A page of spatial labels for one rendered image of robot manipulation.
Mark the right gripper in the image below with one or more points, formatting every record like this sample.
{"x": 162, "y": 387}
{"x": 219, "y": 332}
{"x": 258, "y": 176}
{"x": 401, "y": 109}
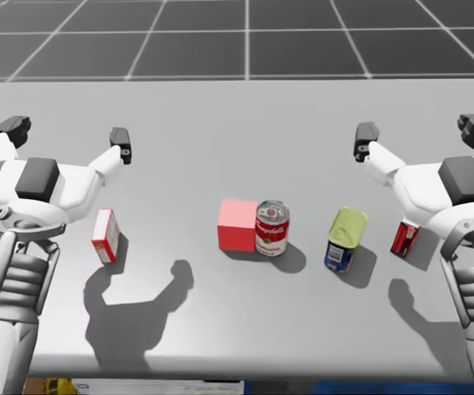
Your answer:
{"x": 422, "y": 193}

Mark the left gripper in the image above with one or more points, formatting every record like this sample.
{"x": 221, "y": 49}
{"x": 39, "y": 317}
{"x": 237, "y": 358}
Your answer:
{"x": 72, "y": 185}

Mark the pink cube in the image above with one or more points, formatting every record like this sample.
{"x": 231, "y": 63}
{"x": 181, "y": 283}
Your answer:
{"x": 237, "y": 230}

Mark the red and white carton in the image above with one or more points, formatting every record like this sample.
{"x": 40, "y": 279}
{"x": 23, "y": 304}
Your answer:
{"x": 105, "y": 236}

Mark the red and white can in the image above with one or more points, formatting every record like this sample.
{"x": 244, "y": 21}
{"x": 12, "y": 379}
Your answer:
{"x": 272, "y": 234}

